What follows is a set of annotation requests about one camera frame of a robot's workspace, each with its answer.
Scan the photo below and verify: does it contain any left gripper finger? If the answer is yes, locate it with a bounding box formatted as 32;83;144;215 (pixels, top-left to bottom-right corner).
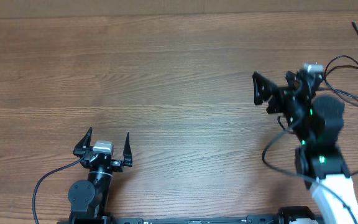
74;127;93;151
123;132;132;162

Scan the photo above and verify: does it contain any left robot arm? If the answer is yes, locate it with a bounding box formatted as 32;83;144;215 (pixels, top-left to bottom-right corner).
68;129;133;223

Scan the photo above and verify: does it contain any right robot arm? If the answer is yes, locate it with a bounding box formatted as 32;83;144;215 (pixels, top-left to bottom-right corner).
252;67;358;223

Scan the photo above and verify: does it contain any left camera cable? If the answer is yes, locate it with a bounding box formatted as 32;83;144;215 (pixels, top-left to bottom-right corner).
32;154;88;224

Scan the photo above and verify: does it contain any camera cable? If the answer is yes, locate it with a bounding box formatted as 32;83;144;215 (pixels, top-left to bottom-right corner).
32;154;88;224
261;116;358;224

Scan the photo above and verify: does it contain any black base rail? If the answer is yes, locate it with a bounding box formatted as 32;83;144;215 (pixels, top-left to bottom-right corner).
58;206;325;224

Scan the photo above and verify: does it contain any right camera cable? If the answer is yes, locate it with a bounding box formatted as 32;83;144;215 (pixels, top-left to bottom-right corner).
261;116;358;224

